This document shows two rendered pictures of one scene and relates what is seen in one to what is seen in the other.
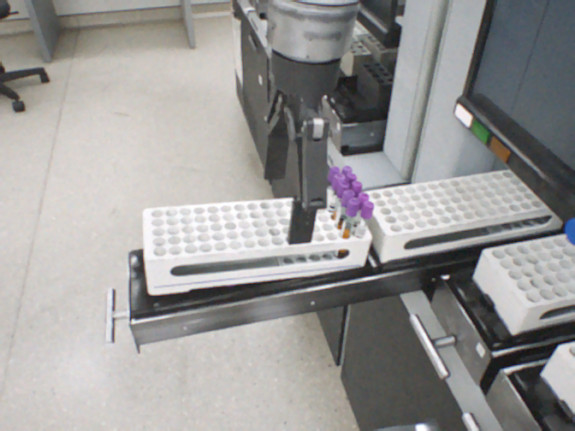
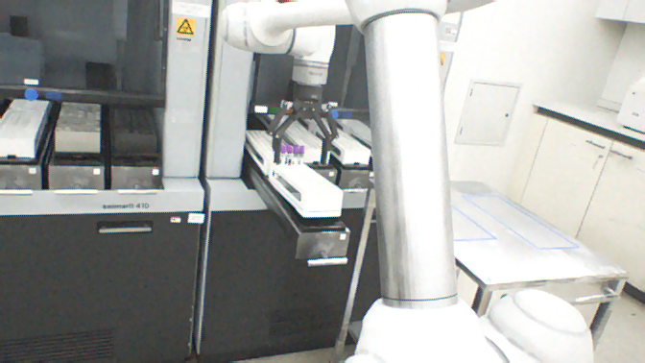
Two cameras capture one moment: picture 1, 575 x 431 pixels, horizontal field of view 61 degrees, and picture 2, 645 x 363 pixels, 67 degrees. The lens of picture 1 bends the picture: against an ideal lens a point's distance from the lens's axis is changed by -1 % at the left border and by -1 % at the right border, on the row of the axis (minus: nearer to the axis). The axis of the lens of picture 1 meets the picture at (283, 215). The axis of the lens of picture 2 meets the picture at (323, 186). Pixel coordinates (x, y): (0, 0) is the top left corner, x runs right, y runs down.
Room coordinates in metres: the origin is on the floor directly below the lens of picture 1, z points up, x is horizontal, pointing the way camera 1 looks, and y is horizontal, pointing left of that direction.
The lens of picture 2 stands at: (0.69, 1.25, 1.33)
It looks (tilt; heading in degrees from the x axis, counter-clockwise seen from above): 21 degrees down; 258
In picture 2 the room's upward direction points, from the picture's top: 10 degrees clockwise
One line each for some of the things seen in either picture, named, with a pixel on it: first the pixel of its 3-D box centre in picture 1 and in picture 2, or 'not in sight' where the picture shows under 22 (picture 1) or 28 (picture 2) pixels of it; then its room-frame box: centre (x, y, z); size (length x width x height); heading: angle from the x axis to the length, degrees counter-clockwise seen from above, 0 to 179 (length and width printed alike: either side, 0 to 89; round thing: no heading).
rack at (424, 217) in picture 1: (462, 214); (268, 153); (0.56, -0.27, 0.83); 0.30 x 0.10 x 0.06; 104
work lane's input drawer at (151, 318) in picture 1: (346, 258); (283, 190); (0.52, -0.10, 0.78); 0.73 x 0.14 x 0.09; 104
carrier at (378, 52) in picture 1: (375, 55); (79, 133); (1.12, -0.22, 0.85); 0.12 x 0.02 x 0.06; 13
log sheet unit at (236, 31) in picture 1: (234, 45); not in sight; (2.24, 0.23, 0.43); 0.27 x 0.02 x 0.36; 14
